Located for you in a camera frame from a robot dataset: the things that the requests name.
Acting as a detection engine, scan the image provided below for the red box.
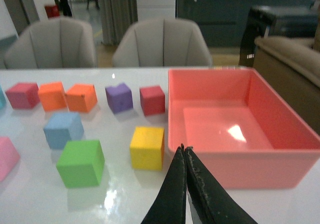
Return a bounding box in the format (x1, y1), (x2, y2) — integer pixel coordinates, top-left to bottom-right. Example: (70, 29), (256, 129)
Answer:
(44, 4), (60, 19)

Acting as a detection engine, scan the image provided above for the magenta red foam cube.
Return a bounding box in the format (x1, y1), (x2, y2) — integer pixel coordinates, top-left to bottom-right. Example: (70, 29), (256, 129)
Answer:
(5, 82), (40, 109)

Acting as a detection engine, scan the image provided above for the dark blue counter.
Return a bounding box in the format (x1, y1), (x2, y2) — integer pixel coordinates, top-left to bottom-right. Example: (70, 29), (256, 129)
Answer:
(176, 0), (312, 48)

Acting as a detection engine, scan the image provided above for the pink plastic bin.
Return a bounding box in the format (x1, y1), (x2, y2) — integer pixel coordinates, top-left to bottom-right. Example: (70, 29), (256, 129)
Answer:
(168, 68), (320, 189)

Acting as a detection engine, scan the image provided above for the dark red foam cube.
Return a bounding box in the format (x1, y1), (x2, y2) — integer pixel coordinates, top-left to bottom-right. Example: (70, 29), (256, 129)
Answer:
(139, 85), (165, 116)

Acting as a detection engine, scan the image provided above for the left orange foam cube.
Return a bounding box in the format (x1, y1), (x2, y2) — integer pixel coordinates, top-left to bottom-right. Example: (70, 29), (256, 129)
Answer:
(38, 81), (67, 112)

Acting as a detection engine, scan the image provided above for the teal plastic bin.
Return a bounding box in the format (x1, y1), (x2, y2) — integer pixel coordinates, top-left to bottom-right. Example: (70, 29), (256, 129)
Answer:
(0, 86), (7, 109)

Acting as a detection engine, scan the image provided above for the light blue foam cube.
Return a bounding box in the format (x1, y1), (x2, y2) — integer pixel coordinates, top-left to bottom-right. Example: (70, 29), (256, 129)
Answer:
(43, 112), (84, 150)

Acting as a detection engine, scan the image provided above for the white cabinet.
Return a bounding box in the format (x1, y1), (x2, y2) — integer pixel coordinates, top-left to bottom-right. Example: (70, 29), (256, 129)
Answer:
(136, 0), (176, 22)

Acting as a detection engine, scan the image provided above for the grey curtain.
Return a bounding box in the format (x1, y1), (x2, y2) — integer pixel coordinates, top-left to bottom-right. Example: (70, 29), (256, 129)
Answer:
(98, 0), (138, 45)

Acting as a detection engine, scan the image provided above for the dark grey appliance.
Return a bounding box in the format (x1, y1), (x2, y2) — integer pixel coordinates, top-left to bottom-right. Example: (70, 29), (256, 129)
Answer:
(238, 5), (318, 67)

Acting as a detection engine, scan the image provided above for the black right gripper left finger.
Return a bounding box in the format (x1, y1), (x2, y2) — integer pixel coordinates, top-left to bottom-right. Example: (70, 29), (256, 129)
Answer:
(142, 145), (187, 224)

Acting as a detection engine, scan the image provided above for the green foam cube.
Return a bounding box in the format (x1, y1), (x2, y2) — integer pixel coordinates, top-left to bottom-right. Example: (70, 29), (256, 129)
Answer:
(56, 139), (105, 189)

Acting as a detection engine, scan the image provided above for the right orange foam cube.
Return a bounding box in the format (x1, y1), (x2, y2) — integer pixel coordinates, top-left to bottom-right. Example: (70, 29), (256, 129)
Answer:
(65, 83), (98, 113)

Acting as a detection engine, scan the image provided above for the orange foam cube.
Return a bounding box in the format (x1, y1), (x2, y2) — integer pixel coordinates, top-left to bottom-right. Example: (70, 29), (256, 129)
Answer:
(38, 81), (67, 112)
(65, 83), (98, 113)

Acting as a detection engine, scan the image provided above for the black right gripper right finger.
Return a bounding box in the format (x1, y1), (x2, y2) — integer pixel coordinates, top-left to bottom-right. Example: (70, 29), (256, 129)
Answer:
(184, 147), (256, 224)

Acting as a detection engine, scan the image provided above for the beige sofa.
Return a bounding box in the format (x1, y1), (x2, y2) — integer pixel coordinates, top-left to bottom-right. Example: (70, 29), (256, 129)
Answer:
(253, 36), (320, 133)

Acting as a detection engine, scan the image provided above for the notched purple foam cube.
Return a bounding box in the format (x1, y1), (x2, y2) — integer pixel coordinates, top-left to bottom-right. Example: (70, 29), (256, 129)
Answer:
(105, 83), (133, 114)

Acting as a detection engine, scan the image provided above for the yellow foam cube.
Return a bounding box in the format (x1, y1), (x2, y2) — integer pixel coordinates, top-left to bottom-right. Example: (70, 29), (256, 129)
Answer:
(129, 126), (165, 171)

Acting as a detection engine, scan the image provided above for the left beige chair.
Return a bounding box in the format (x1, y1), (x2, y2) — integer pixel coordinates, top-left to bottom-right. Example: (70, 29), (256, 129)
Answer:
(3, 17), (98, 69)

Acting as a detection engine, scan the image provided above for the pink foam cube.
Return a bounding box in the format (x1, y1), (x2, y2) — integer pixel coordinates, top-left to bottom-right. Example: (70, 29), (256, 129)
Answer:
(0, 136), (21, 182)

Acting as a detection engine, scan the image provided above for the right beige chair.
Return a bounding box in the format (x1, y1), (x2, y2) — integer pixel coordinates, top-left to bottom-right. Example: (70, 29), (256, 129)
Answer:
(112, 18), (213, 68)

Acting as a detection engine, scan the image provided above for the beige chair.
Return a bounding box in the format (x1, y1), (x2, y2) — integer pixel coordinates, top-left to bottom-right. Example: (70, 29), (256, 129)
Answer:
(112, 18), (213, 68)
(3, 17), (98, 69)

